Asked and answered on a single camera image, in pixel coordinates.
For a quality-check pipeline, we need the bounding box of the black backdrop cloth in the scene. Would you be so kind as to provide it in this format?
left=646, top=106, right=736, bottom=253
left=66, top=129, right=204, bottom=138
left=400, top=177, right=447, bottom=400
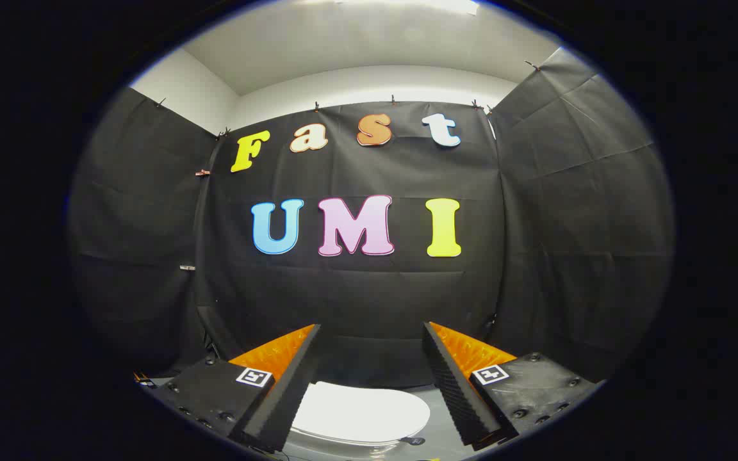
left=68, top=48, right=674, bottom=388

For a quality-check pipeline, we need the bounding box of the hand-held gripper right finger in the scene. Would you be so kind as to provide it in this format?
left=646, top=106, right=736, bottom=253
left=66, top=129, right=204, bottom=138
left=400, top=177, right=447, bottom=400
left=422, top=321, right=600, bottom=451

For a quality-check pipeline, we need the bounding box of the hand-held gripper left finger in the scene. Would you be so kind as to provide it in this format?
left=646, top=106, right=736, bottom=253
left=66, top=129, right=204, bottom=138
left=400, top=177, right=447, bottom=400
left=140, top=323, right=322, bottom=454

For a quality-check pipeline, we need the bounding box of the black backdrop stand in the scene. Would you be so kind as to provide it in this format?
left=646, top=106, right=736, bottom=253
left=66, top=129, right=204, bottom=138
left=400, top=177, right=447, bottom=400
left=202, top=323, right=222, bottom=360

